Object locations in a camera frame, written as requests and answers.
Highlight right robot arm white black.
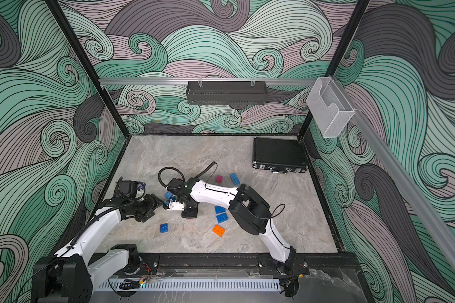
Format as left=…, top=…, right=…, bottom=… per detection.
left=166, top=178, right=296, bottom=275

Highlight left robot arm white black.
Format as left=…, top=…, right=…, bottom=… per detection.
left=31, top=194, right=163, bottom=302

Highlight blue small lego brick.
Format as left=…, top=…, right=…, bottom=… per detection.
left=160, top=223, right=169, bottom=233

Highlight orange lego brick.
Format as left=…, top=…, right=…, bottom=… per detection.
left=212, top=225, right=226, bottom=237

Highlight light blue brick left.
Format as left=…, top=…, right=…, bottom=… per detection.
left=164, top=192, right=176, bottom=201

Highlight black case on table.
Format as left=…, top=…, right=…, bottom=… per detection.
left=252, top=138, right=308, bottom=174

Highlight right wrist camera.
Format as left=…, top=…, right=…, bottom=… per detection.
left=163, top=200, right=185, bottom=211

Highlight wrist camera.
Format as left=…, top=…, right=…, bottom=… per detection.
left=113, top=179, right=146, bottom=199
left=163, top=200, right=185, bottom=211

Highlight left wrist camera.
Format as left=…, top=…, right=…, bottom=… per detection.
left=113, top=179, right=146, bottom=199

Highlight white slotted cable duct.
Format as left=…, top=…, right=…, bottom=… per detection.
left=97, top=278, right=281, bottom=292

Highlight black perforated wall tray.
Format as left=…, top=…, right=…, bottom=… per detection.
left=186, top=82, right=268, bottom=105

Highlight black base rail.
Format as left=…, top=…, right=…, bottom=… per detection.
left=139, top=252, right=359, bottom=276

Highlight aluminium rail back wall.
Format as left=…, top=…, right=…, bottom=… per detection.
left=98, top=77, right=317, bottom=87

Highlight aluminium rail wall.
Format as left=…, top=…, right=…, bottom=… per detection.
left=98, top=77, right=317, bottom=87
left=331, top=77, right=455, bottom=272

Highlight clear plastic wall bin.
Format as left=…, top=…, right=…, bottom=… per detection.
left=307, top=77, right=355, bottom=138

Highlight aluminium rail right wall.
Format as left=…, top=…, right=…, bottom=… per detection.
left=331, top=77, right=455, bottom=272

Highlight black frame post left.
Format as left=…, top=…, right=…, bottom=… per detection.
left=44, top=0, right=131, bottom=141

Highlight black frame post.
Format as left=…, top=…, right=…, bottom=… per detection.
left=297, top=1, right=370, bottom=141
left=44, top=0, right=131, bottom=141

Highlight black frame post right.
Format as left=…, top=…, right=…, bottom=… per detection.
left=297, top=1, right=370, bottom=141

